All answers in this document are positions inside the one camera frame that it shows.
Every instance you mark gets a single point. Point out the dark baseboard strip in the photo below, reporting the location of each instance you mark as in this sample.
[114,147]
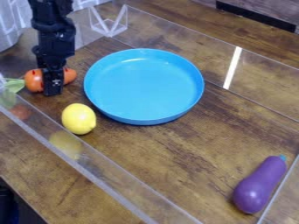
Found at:
[278,23]

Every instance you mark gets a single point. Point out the clear acrylic enclosure wall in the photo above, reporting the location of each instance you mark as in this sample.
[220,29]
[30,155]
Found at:
[166,174]

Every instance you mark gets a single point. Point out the yellow toy lemon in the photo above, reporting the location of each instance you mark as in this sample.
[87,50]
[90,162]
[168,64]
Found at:
[79,119]

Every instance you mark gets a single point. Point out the clear acrylic corner bracket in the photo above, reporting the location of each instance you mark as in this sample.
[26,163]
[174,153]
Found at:
[104,26]

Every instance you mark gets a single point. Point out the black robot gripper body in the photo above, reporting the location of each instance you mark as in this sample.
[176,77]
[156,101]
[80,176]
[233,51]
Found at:
[56,32]

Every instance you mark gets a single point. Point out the blue round tray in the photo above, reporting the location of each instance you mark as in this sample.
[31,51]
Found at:
[143,86]

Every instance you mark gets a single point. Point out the grey patterned curtain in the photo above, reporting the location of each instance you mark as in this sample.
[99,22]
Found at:
[16,16]

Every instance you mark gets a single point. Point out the orange toy carrot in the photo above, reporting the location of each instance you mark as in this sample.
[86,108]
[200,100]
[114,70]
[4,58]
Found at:
[32,80]

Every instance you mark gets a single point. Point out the purple toy eggplant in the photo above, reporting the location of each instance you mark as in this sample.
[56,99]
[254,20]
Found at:
[254,189]

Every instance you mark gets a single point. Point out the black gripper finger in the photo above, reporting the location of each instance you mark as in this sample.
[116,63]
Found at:
[52,80]

